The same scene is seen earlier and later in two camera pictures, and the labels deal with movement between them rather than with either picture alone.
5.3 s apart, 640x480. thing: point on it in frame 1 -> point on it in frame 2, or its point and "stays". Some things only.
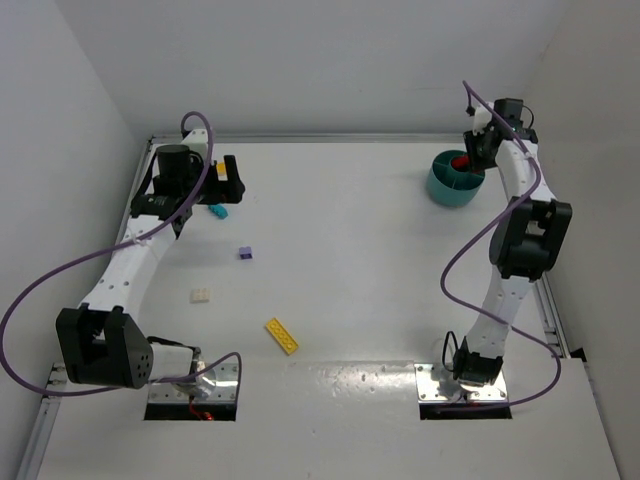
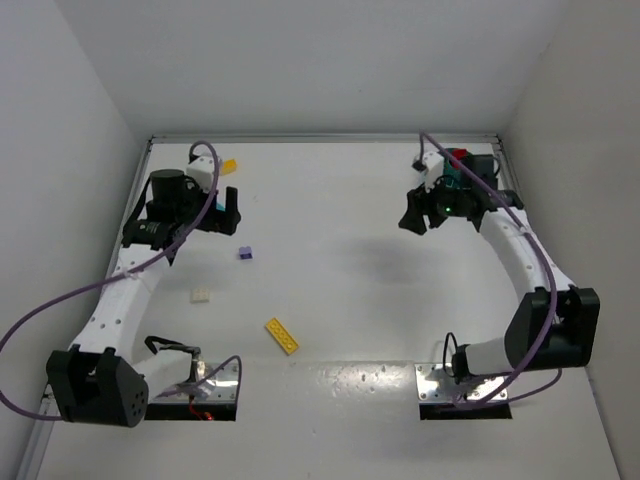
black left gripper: (220, 185) -> (226, 214)
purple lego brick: (245, 253) stays
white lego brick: (200, 295) stays
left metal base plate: (216, 382) stays
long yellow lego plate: (282, 335) stays
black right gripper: (480, 148) -> (430, 211)
